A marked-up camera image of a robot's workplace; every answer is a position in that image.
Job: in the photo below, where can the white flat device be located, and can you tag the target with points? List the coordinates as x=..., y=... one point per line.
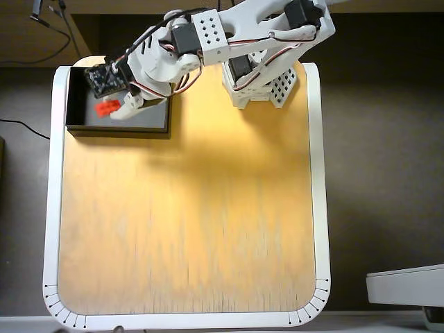
x=406, y=288

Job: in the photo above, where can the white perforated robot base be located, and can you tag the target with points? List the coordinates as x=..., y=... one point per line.
x=282, y=86

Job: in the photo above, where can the black rectangular bin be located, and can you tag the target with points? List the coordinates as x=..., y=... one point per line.
x=149, y=118

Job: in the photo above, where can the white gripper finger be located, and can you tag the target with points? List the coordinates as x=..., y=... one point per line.
x=130, y=104

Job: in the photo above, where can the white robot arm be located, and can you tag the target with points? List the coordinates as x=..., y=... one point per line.
x=243, y=21

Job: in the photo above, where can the red lego block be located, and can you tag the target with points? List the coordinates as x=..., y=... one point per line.
x=104, y=110

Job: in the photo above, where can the black wrist camera circuit board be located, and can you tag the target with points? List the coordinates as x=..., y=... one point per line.
x=107, y=79

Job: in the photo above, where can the white table rim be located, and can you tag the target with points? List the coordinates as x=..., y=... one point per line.
x=55, y=208

